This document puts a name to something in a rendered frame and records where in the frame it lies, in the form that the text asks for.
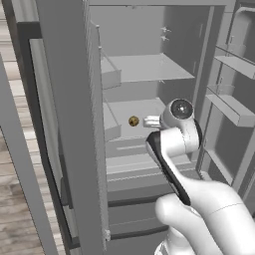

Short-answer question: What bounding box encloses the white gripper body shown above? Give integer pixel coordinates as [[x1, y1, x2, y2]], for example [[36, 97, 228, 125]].
[[142, 115, 162, 129]]

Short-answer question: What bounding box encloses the brown potato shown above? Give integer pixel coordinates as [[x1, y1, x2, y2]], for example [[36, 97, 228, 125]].
[[127, 115, 140, 128]]

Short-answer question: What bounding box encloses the grey door bin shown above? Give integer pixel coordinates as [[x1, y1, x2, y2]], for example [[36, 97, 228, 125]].
[[99, 47, 123, 91], [102, 99, 123, 142], [205, 85, 255, 128], [213, 45, 255, 82]]

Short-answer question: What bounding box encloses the grey crisper drawer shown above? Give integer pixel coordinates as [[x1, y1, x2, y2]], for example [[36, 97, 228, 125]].
[[105, 136, 201, 194]]

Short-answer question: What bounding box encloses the grey right fridge door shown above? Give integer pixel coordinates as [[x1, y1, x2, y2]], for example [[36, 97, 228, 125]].
[[195, 0, 255, 201]]

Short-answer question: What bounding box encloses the grey fridge door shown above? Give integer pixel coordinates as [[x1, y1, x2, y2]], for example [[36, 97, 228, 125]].
[[195, 0, 255, 201], [2, 0, 112, 255]]

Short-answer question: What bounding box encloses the grey left fridge door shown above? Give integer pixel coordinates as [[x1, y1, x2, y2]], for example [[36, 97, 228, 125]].
[[2, 0, 112, 255]]

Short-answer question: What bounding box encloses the grey fridge body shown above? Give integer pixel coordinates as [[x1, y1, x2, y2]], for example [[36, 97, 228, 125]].
[[88, 0, 235, 255]]

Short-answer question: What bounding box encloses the grey freezer drawer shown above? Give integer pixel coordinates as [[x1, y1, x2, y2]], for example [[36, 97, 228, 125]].
[[107, 192, 175, 255]]

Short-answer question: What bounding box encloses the grey side panel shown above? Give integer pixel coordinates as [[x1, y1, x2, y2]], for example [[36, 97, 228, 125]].
[[0, 53, 60, 255]]

